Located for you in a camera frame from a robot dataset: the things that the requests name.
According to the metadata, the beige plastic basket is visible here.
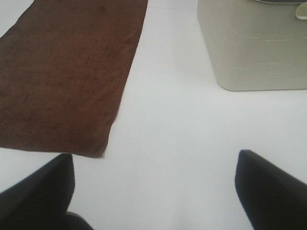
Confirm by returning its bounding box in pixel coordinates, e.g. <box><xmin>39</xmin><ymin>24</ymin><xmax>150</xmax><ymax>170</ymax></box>
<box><xmin>197</xmin><ymin>0</ymin><xmax>307</xmax><ymax>91</ymax></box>

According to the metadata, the brown towel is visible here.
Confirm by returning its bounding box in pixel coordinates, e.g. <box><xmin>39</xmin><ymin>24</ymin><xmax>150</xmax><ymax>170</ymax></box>
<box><xmin>0</xmin><ymin>0</ymin><xmax>148</xmax><ymax>158</ymax></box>

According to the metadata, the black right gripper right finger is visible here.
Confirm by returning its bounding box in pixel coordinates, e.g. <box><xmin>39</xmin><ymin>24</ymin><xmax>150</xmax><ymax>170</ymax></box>
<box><xmin>235</xmin><ymin>150</ymin><xmax>307</xmax><ymax>230</ymax></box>

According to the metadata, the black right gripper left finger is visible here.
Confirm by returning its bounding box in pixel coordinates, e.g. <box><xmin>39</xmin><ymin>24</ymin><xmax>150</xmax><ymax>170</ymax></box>
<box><xmin>0</xmin><ymin>154</ymin><xmax>92</xmax><ymax>230</ymax></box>

